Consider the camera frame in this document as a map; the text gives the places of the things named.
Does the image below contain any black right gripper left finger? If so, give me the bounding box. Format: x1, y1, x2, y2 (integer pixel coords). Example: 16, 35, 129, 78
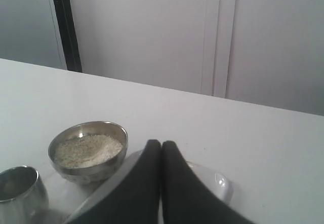
68, 139, 161, 223

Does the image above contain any steel bowl with rice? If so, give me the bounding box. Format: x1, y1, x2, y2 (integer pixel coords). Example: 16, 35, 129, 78
48, 121, 128, 185

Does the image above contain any white cabinet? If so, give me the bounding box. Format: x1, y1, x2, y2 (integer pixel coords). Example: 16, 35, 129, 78
70, 0, 323, 115

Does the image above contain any white plastic tray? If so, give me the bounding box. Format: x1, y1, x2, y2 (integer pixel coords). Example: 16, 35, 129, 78
65, 151, 233, 223

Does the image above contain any dark vertical post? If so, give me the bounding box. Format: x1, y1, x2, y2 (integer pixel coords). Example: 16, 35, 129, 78
53, 0, 83, 72

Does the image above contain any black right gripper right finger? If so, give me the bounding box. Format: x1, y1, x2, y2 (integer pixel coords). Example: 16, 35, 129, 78
161, 141, 251, 223

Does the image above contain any small steel cup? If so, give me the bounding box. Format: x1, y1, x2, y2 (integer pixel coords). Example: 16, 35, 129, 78
1, 166, 49, 223

